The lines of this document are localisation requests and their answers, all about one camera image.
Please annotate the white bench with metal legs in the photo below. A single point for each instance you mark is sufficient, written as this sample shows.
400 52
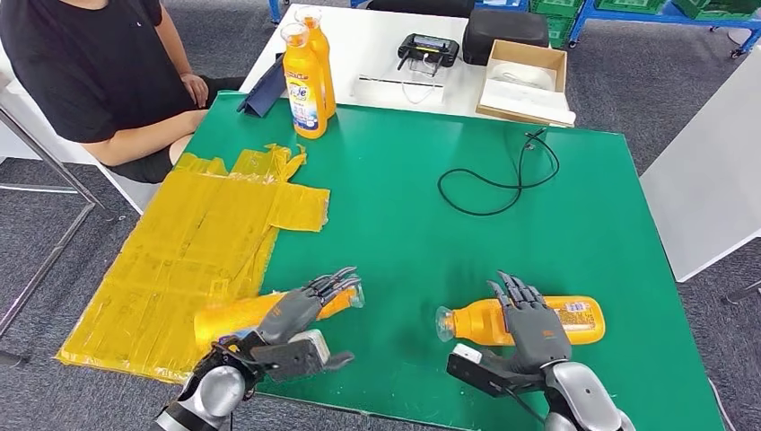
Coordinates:
128 190

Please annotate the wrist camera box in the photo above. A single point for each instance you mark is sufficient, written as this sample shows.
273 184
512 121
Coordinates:
467 354
309 346

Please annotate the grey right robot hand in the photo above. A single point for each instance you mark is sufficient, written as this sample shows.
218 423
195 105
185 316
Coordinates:
535 339

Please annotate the blue metal shelf rack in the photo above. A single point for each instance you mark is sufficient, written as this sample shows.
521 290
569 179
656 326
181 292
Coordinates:
578 25

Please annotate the green table mat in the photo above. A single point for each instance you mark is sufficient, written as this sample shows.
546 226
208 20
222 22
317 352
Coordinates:
416 238

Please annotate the person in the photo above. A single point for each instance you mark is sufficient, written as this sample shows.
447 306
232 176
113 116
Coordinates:
89 65

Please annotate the person's right forearm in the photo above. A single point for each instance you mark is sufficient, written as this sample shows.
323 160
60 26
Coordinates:
148 140

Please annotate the person's left hand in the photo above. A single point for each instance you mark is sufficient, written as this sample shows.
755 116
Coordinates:
196 90

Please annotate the dark blue tablet case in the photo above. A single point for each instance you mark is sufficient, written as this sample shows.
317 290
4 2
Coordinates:
261 92

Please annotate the green plastic crate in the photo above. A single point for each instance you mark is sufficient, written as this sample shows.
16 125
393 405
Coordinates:
713 7
631 4
559 31
554 6

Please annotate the black carrying case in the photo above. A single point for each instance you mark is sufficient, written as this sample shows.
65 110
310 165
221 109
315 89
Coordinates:
505 34

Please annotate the person's left forearm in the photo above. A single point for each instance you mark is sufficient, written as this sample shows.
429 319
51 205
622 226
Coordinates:
178 53

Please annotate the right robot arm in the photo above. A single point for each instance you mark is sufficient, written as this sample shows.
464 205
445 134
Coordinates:
585 398

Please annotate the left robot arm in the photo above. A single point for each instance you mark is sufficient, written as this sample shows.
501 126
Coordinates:
217 389

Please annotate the black remote controller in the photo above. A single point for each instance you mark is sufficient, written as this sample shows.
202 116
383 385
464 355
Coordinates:
428 49

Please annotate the open cardboard box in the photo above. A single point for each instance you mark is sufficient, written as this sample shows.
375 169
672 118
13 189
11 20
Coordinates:
524 49

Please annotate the white table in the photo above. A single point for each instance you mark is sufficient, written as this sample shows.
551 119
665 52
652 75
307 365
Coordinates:
368 47
707 178

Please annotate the yellow tape sheet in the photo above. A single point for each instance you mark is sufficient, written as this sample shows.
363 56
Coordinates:
178 250

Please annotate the white foam sheet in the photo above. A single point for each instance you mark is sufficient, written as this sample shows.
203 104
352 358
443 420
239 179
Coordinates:
521 103

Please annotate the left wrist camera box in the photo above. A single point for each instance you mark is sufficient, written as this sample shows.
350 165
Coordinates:
309 346

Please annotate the white plastic bag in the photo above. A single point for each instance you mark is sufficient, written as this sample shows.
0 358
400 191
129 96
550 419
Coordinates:
521 73

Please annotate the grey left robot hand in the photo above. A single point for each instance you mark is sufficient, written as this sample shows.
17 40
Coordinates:
291 315

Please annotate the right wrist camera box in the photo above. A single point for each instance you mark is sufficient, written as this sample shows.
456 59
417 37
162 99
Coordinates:
467 354

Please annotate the orange detergent bottle clear cap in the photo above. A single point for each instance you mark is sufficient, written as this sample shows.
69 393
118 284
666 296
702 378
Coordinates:
303 77
238 318
326 59
469 321

